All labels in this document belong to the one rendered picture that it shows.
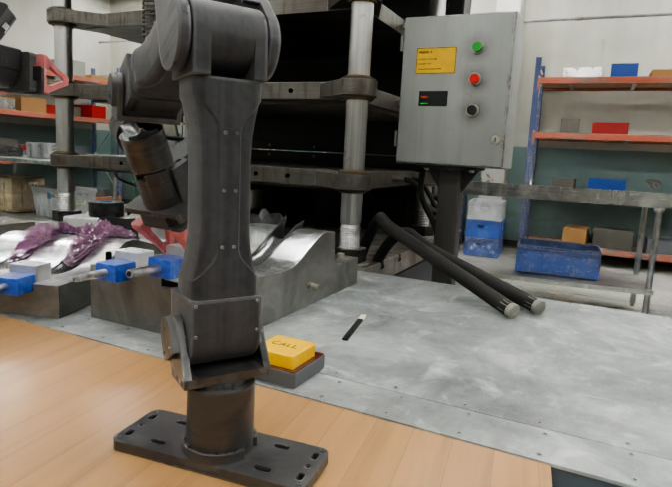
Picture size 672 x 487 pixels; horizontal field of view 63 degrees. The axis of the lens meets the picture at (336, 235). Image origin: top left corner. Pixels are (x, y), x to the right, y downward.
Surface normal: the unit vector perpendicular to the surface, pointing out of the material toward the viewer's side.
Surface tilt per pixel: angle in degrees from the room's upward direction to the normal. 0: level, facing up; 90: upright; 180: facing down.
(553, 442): 0
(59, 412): 0
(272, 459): 0
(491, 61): 90
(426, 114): 90
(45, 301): 90
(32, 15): 90
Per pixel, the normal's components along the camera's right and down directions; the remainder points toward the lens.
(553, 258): -0.37, 0.17
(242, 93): 0.53, 0.14
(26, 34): 0.91, 0.11
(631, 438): 0.05, -0.99
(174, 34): -0.85, 0.04
